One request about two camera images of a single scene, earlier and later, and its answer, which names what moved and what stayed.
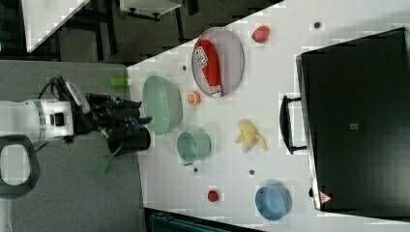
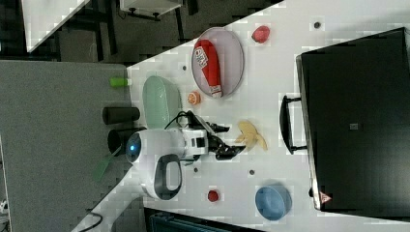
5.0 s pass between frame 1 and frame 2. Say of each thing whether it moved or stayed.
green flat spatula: stayed
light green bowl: stayed
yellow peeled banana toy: stayed
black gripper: moved
